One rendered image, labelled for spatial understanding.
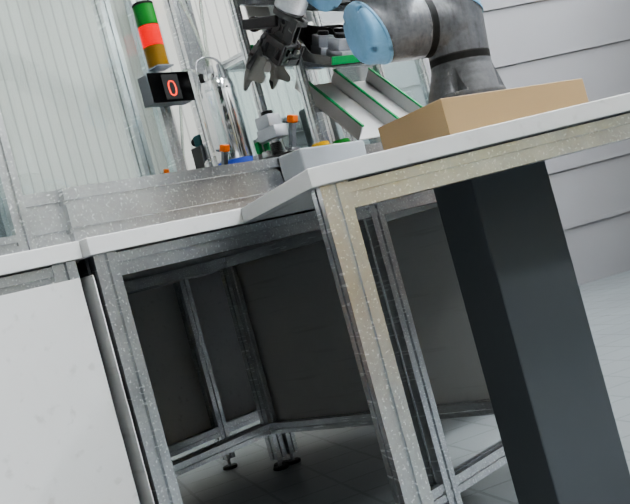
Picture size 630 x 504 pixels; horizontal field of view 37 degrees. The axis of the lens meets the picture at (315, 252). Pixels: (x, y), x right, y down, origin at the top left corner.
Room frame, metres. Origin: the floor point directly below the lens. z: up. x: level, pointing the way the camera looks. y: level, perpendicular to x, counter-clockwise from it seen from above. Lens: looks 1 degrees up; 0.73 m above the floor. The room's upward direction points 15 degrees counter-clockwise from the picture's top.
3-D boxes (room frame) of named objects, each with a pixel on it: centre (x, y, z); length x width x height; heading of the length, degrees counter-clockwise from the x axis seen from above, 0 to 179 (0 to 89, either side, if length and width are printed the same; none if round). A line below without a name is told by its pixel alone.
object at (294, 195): (1.83, -0.34, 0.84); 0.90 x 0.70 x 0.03; 108
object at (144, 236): (2.55, 0.35, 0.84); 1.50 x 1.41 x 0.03; 136
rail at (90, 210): (1.94, 0.10, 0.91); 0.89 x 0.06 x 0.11; 136
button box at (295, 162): (2.03, -0.07, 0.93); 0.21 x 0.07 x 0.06; 136
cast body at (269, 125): (2.25, 0.03, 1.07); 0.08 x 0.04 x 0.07; 46
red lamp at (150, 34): (2.19, 0.24, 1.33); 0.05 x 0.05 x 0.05
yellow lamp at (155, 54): (2.19, 0.24, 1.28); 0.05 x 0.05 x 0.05
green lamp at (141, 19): (2.19, 0.24, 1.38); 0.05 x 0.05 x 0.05
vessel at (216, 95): (3.23, 0.19, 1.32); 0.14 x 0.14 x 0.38
